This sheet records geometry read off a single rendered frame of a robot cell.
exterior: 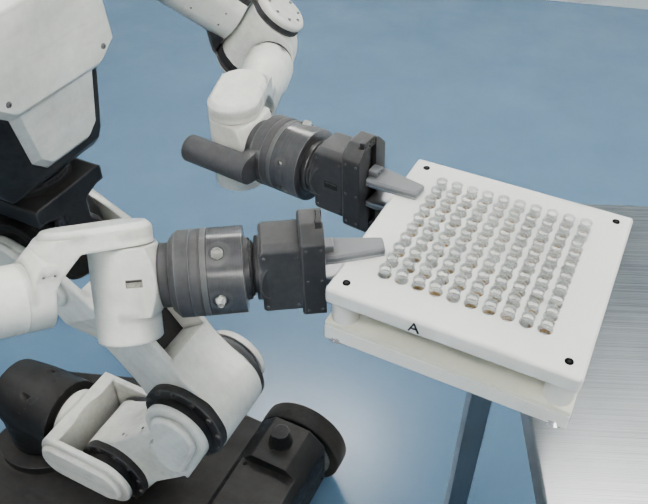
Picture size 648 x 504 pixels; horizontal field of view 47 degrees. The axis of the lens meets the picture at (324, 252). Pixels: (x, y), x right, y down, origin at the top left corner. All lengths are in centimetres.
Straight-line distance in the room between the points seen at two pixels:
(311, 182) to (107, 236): 26
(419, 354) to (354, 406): 119
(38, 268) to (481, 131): 238
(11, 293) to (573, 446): 59
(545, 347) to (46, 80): 63
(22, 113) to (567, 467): 72
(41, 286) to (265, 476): 95
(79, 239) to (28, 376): 92
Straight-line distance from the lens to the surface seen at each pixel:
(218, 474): 160
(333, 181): 84
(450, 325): 68
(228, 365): 117
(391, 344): 72
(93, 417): 158
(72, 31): 97
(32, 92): 94
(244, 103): 90
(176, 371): 112
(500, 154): 280
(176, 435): 116
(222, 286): 71
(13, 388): 161
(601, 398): 91
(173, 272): 71
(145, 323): 74
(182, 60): 342
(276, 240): 71
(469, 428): 146
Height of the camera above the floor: 152
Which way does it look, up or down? 41 degrees down
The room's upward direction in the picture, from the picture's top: straight up
